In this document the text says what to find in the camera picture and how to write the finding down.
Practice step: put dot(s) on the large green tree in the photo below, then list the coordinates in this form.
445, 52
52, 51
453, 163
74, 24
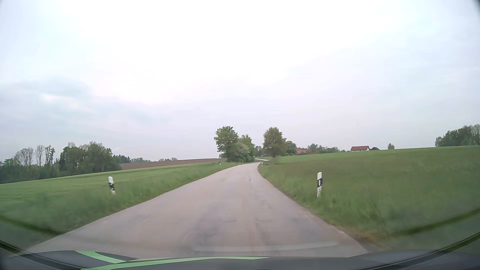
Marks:
274, 142
232, 146

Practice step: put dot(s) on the red roofed building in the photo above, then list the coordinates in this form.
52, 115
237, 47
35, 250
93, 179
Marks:
359, 149
301, 150

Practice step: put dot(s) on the grey asphalt road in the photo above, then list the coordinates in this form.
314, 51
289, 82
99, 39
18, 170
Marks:
232, 210

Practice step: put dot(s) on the brown ploughed field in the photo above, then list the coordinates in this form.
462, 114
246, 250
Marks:
168, 163

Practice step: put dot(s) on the row of green trees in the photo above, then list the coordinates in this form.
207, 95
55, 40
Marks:
322, 149

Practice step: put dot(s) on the car's own bonnet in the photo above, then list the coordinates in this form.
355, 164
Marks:
240, 263

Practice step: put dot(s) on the green grass field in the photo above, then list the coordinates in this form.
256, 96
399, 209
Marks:
75, 195
375, 180

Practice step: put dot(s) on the wood of green trees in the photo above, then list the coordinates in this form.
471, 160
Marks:
75, 161

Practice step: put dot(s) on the group of green trees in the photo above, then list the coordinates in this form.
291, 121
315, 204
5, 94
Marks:
459, 137

